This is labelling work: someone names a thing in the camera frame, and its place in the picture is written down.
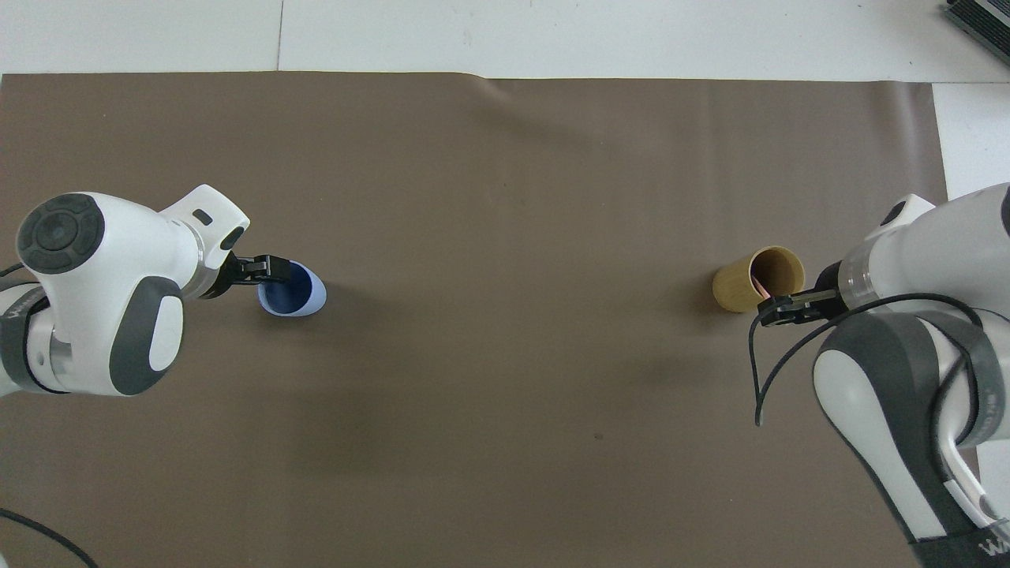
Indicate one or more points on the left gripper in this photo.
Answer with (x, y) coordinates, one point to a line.
(222, 278)

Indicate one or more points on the pink chopstick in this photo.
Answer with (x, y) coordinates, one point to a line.
(757, 282)

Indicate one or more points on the black stand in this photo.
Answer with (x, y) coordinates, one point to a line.
(982, 17)

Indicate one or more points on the bamboo cup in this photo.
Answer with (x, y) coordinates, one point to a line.
(734, 285)

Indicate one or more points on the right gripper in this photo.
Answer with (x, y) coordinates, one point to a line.
(828, 280)

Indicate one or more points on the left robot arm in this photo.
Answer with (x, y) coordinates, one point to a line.
(102, 315)

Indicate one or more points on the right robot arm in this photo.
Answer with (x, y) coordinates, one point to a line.
(931, 252)

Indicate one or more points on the blue cup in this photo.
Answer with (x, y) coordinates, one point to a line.
(304, 296)

